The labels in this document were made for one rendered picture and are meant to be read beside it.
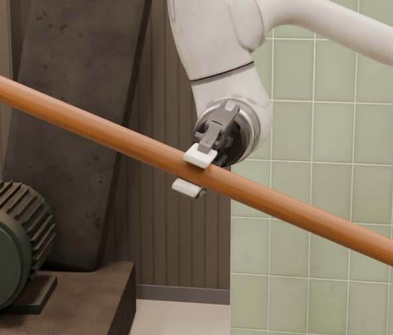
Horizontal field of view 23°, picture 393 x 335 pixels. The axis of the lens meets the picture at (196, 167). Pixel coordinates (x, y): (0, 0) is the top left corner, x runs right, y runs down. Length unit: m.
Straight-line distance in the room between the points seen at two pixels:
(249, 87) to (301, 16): 0.15
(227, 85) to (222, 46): 0.06
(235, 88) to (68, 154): 3.31
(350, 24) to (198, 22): 0.26
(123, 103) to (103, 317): 1.03
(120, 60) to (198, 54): 3.17
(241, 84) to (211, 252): 3.75
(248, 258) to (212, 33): 1.15
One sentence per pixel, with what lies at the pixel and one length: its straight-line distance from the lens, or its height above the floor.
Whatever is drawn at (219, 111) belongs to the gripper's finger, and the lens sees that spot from 1.24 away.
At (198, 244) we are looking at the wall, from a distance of 5.14.
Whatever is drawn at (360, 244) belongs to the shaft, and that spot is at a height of 1.53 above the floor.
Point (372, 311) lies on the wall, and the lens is 2.49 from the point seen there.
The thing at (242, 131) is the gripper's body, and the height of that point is 1.62.
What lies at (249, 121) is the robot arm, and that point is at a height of 1.63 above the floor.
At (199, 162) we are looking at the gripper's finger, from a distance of 1.13.
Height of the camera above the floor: 1.87
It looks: 13 degrees down
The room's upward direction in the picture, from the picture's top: straight up
